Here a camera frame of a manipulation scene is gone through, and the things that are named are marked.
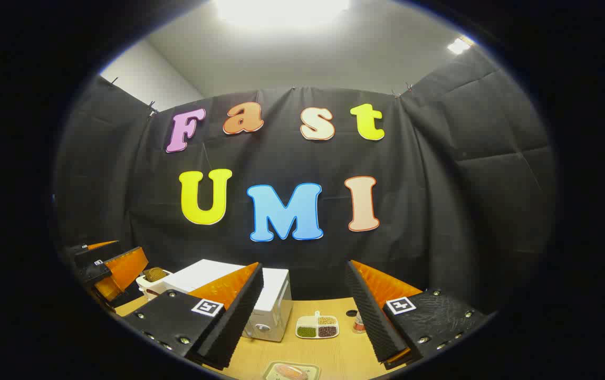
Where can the white toaster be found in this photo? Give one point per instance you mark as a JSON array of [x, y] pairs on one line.
[[146, 287]]

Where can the large ceiling light panel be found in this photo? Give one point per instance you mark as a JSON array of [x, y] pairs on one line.
[[281, 10]]

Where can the white microwave oven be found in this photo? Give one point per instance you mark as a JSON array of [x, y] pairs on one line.
[[276, 295]]

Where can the brown bread slice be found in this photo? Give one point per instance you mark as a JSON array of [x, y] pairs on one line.
[[155, 274]]

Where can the white divided bean plate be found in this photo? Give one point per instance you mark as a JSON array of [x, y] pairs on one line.
[[317, 325]]

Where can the clear bottle with red label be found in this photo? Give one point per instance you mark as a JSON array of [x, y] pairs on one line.
[[358, 324]]

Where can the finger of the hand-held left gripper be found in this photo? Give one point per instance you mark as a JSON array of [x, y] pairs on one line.
[[99, 252], [123, 269]]

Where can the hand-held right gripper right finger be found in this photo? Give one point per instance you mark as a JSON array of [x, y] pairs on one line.
[[368, 316]]

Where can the black backdrop cloth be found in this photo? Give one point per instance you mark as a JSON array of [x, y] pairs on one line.
[[429, 211]]

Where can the pinkish oval food piece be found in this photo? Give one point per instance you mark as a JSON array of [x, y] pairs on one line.
[[290, 372]]

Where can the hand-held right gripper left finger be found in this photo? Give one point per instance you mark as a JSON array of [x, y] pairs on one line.
[[239, 316]]

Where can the pale speckled tray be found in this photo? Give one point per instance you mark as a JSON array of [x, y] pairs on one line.
[[270, 373]]

